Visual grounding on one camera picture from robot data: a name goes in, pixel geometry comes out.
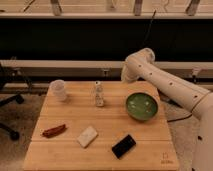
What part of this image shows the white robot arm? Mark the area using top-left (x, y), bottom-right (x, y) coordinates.
top-left (121, 48), bottom-right (213, 171)

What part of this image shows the small white bottle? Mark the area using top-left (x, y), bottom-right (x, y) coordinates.
top-left (95, 81), bottom-right (104, 107)

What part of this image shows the green ceramic bowl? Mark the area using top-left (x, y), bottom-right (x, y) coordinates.
top-left (126, 92), bottom-right (158, 121)

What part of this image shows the clear plastic cup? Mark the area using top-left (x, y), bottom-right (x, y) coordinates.
top-left (50, 80), bottom-right (67, 101)

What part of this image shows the black smartphone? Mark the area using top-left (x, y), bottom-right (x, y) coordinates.
top-left (112, 135), bottom-right (136, 159)

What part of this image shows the brown red snack bar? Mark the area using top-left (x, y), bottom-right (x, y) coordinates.
top-left (42, 124), bottom-right (66, 138)

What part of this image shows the black office chair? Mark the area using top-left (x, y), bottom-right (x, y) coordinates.
top-left (0, 63), bottom-right (25, 141)

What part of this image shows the black hanging cable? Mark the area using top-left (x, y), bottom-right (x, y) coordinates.
top-left (141, 9), bottom-right (157, 51)

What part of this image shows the black floor cable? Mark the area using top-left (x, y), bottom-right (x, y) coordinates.
top-left (167, 112), bottom-right (194, 123)

